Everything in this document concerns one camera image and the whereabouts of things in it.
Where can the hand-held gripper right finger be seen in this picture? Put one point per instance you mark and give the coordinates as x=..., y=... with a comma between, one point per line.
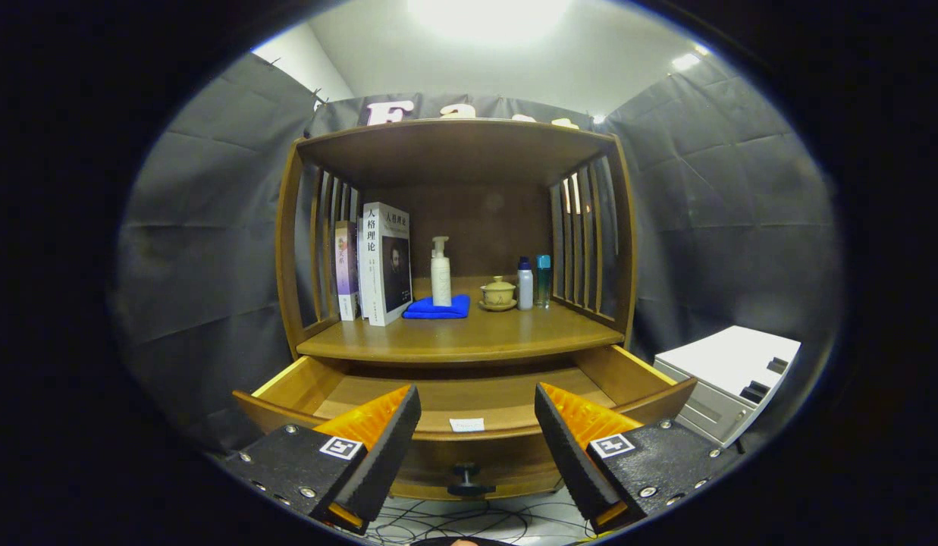
x=567, y=455

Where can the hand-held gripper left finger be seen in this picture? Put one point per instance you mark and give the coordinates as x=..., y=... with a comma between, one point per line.
x=385, y=447

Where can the wooden drawer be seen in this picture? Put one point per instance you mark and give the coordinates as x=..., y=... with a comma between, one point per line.
x=453, y=398

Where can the black drawer knob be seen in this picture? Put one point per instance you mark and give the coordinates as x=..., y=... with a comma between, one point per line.
x=468, y=489

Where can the wooden countertop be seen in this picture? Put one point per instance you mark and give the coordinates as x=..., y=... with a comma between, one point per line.
x=499, y=330

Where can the wooden cabinet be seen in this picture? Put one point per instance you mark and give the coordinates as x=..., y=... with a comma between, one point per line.
x=453, y=152

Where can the folded blue cloth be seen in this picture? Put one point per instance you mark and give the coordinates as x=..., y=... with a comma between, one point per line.
x=438, y=311

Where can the white bottle with blue cap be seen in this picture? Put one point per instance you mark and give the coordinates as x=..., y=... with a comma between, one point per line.
x=525, y=288

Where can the yellow lidded teacup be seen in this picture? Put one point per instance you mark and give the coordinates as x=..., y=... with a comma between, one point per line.
x=498, y=293

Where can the white pump bottle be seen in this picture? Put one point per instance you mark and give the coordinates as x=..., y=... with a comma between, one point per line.
x=440, y=280

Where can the clear bottle with teal cap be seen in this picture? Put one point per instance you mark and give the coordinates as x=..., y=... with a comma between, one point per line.
x=543, y=280

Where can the thick white portrait book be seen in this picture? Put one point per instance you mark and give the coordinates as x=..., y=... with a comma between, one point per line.
x=374, y=265

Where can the thin purple book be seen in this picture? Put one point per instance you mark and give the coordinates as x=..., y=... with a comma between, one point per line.
x=346, y=265

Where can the white plastic box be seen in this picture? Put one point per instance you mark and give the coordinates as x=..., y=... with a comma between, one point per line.
x=726, y=356

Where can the small ceiling light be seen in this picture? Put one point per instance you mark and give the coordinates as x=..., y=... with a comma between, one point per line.
x=686, y=61

